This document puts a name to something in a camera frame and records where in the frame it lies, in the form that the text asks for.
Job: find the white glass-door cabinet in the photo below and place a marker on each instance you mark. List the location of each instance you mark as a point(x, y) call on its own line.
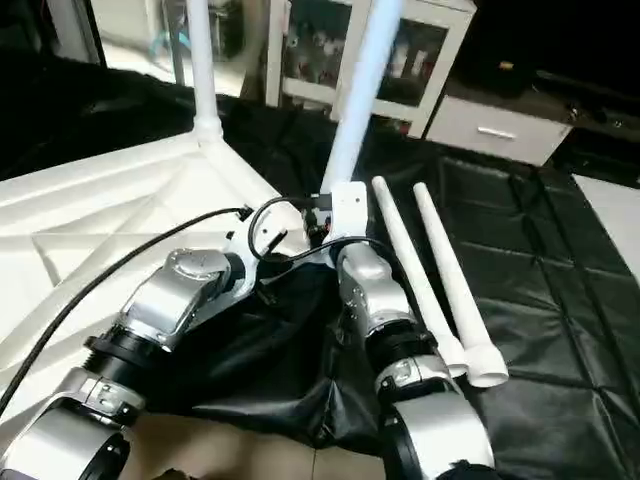
point(310, 50)

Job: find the white plastic table leg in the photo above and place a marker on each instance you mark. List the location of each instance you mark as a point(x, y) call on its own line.
point(365, 80)
point(455, 280)
point(415, 270)
point(204, 60)

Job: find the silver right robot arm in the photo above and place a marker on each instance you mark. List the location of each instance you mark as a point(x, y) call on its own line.
point(380, 300)

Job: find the white plastic table top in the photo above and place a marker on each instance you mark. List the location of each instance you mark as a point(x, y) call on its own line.
point(80, 230)

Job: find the white flat panel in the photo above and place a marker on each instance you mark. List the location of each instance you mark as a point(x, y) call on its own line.
point(615, 205)

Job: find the white drawer unit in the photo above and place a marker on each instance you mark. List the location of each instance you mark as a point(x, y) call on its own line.
point(495, 130)

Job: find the black mat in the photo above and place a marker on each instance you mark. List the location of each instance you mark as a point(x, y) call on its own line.
point(540, 260)

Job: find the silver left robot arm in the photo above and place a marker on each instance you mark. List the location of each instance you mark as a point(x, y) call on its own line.
point(170, 300)

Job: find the black box yellow label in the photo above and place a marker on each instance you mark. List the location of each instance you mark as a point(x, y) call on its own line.
point(505, 45)

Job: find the light blue metal frame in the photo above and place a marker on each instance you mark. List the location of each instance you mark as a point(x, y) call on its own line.
point(172, 40)

